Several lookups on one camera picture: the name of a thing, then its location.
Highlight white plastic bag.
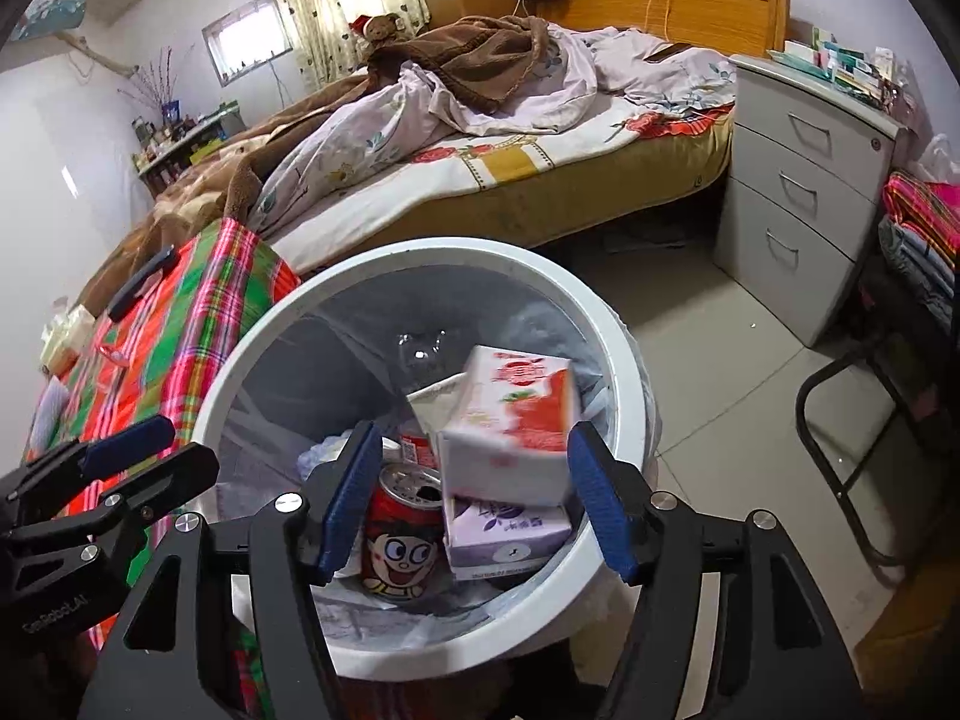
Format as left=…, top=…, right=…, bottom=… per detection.
left=919, top=133, right=960, bottom=185

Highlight black glasses case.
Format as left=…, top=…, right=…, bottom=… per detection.
left=109, top=246, right=181, bottom=320

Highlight purple drink carton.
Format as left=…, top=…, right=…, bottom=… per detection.
left=442, top=495, right=572, bottom=581

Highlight grey storage shelf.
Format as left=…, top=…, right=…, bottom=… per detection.
left=133, top=109, right=248, bottom=200

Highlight small window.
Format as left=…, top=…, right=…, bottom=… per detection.
left=202, top=0, right=293, bottom=87

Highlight patterned curtain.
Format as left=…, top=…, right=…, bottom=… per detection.
left=262, top=0, right=432, bottom=91

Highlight brown fleece blanket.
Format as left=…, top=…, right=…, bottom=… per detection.
left=75, top=13, right=571, bottom=316

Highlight white foam net sleeve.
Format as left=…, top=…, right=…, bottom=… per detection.
left=30, top=379, right=72, bottom=451

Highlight black folding chair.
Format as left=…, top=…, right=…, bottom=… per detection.
left=795, top=337, right=960, bottom=571

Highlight cloth covered air conditioner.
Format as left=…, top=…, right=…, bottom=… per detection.
left=11, top=0, right=140, bottom=77

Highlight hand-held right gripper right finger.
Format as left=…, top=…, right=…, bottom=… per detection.
left=566, top=420, right=863, bottom=720

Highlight floral rose bed sheet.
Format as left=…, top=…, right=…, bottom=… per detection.
left=270, top=105, right=736, bottom=278

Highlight red cartoon milk can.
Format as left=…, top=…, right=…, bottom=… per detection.
left=362, top=463, right=445, bottom=605

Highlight stack of folded clothes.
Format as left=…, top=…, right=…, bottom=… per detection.
left=877, top=172, right=960, bottom=361

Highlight plaid bed cover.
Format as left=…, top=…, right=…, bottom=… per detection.
left=22, top=219, right=301, bottom=720

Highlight white round trash bin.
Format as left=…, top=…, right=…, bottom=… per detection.
left=178, top=238, right=661, bottom=683

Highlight row of bottles and jars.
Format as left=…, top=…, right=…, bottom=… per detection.
left=131, top=101, right=241, bottom=166

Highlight wooden bed headboard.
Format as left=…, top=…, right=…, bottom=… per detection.
left=551, top=0, right=792, bottom=61

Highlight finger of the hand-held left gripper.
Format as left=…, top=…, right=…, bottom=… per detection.
left=0, top=416, right=177, bottom=518
left=0, top=444, right=220, bottom=586

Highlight dry branches in vase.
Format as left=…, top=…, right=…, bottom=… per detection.
left=116, top=45, right=196, bottom=121

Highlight brown teddy bear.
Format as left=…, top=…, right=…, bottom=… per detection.
left=349, top=13, right=410, bottom=53

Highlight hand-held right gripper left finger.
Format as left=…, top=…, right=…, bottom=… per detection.
left=97, top=420, right=385, bottom=720

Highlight yellow tissue pack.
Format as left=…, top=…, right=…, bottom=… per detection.
left=39, top=305, right=97, bottom=376

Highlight crumpled white tissue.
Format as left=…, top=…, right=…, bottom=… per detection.
left=298, top=431, right=353, bottom=477

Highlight grey drawer nightstand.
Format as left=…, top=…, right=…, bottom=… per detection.
left=712, top=54, right=908, bottom=350

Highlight pile of small boxes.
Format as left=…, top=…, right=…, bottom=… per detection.
left=765, top=26, right=912, bottom=110

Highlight red white drink carton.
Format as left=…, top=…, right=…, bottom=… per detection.
left=407, top=345, right=578, bottom=507

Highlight brown wooden furniture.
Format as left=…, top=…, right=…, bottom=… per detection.
left=855, top=540, right=960, bottom=691

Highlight clear plastic bin liner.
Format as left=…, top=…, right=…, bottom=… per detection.
left=225, top=285, right=620, bottom=616

